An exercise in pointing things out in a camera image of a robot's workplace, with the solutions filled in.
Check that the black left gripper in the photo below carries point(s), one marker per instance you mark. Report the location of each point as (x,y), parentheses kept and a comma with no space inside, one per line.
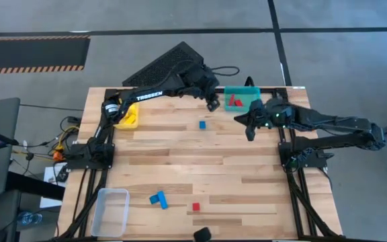
(207,85)

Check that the clear plastic bin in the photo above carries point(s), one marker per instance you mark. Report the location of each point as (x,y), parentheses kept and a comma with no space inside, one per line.
(109,215)

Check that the small blue wooden block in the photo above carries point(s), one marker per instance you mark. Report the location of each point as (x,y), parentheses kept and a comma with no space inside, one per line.
(153,199)

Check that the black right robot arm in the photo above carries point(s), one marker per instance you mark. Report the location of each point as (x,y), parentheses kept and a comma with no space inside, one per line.
(331,122)

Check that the white paper sheet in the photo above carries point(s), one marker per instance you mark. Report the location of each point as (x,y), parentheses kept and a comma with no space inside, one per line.
(50,188)

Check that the yellow plastic bin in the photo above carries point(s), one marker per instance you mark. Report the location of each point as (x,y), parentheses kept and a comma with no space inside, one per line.
(126,125)

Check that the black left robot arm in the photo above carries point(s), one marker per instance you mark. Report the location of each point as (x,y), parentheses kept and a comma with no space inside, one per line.
(150,95)

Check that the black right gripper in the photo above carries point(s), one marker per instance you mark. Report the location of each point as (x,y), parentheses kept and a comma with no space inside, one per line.
(260,114)

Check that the teal plastic bin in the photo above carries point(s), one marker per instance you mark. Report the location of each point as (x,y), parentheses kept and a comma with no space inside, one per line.
(249,92)

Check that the black clamp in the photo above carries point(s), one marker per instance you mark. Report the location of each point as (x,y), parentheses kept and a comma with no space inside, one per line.
(249,81)

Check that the clear water bottle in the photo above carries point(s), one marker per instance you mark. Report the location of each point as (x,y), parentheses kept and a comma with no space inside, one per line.
(29,218)

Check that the long yellow wooden block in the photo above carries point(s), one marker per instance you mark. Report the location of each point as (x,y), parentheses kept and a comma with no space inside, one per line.
(131,118)

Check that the black table-level camera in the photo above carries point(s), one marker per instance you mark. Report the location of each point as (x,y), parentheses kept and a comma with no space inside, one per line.
(202,234)

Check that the red wooden cube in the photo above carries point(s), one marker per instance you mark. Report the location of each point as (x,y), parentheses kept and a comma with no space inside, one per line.
(196,206)

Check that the black hazard-striped floor mat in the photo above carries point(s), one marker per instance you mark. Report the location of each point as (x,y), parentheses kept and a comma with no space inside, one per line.
(32,53)

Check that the long red wooden block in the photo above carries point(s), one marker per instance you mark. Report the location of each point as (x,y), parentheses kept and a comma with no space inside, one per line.
(231,99)

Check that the long blue wooden block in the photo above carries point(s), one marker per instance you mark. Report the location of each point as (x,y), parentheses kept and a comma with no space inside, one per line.
(162,200)

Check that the blue wooden cube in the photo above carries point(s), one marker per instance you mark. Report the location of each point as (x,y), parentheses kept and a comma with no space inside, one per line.
(202,125)

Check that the grey monitor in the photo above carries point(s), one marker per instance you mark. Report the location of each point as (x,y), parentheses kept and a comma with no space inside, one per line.
(2,117)

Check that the black perforated computer case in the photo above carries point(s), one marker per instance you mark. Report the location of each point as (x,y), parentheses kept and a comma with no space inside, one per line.
(160,67)

